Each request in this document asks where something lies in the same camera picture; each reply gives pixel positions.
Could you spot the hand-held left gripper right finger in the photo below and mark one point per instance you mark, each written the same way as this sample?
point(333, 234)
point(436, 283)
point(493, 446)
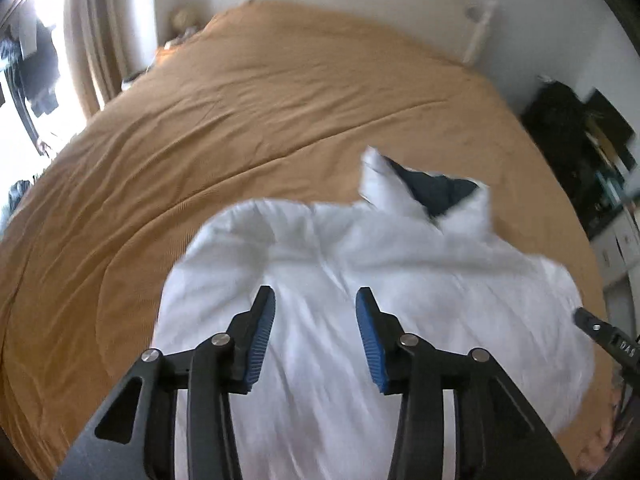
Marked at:
point(372, 345)

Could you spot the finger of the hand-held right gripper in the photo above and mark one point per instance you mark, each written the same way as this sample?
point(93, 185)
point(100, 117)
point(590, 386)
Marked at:
point(595, 327)

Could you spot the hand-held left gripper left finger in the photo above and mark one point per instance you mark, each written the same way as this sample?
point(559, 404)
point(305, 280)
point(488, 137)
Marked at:
point(260, 340)

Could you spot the white puffer jacket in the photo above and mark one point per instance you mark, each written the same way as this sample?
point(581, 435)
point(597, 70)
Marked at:
point(320, 240)

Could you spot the dark clothes pile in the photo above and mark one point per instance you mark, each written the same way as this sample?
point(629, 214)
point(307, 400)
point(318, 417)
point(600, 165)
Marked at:
point(20, 192)

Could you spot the white drawer cabinet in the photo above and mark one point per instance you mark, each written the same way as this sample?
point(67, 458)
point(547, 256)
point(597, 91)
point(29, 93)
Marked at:
point(620, 245)

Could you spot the black backpack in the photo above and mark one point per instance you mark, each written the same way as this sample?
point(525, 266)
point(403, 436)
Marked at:
point(555, 125)

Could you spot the black flat panel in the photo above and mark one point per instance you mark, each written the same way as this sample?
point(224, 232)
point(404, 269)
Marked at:
point(610, 120)

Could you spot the bed with mustard cover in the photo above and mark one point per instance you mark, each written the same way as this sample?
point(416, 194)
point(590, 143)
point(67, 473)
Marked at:
point(225, 110)

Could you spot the round white basket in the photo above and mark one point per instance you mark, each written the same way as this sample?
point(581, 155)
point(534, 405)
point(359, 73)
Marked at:
point(131, 80)

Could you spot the wooden nightstand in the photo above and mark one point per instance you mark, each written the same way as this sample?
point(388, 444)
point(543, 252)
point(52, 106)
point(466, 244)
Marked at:
point(165, 55)

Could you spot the round beige ornament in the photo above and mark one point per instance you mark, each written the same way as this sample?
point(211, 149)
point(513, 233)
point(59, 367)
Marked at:
point(184, 20)

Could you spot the hanging black coat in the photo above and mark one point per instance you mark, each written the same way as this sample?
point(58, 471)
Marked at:
point(40, 70)

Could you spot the beige curtain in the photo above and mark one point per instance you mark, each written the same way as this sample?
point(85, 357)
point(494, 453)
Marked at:
point(90, 35)

